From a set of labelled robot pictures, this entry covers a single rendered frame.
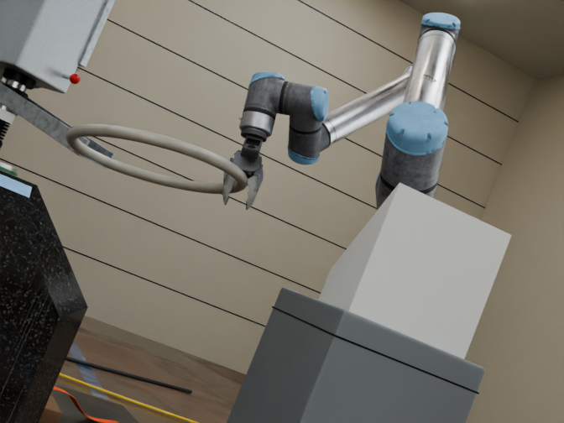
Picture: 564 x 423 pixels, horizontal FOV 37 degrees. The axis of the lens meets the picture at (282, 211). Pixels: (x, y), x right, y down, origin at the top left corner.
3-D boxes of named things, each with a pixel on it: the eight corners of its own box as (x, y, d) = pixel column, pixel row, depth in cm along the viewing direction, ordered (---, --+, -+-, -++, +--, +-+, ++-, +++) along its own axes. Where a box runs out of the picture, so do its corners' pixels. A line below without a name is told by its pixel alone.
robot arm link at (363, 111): (426, 78, 276) (277, 156, 239) (432, 44, 268) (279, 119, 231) (454, 92, 270) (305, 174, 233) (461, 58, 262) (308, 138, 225)
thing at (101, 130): (24, 129, 214) (28, 118, 214) (142, 187, 255) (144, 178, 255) (174, 138, 188) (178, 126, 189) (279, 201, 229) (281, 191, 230)
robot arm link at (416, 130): (436, 195, 209) (460, 54, 265) (447, 138, 198) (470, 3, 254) (375, 185, 212) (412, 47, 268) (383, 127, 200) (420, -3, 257)
